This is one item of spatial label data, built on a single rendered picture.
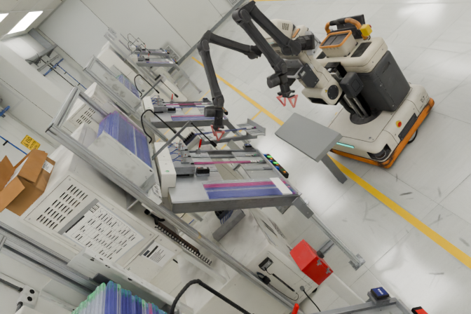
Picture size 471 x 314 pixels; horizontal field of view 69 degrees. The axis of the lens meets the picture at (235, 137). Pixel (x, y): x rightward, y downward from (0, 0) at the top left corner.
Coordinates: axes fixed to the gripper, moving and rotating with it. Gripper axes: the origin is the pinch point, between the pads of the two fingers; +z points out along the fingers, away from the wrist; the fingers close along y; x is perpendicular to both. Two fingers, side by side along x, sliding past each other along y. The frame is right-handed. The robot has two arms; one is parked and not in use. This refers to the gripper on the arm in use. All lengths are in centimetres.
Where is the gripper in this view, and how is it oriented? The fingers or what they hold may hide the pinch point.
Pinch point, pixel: (216, 137)
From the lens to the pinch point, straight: 230.7
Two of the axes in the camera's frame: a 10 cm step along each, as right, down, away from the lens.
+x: 9.5, 0.2, 3.1
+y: 2.8, 3.3, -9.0
